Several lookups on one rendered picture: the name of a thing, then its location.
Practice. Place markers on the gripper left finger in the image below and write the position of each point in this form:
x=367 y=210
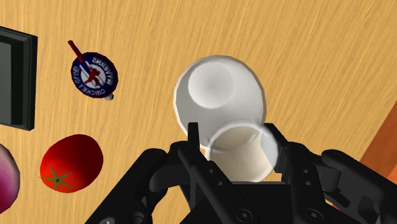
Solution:
x=186 y=167

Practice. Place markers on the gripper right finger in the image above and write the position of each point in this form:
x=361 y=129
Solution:
x=310 y=173

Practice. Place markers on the white bowl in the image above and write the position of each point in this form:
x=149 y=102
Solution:
x=217 y=90

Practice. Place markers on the red tomato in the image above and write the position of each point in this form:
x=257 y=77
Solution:
x=73 y=158

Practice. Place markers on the blue round disc red stick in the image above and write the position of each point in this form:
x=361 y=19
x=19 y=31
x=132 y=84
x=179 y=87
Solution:
x=94 y=76

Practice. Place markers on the purple onion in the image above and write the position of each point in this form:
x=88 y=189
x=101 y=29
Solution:
x=7 y=183

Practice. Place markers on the black rectangular tablet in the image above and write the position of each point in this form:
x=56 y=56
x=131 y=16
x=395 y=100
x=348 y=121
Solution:
x=21 y=80

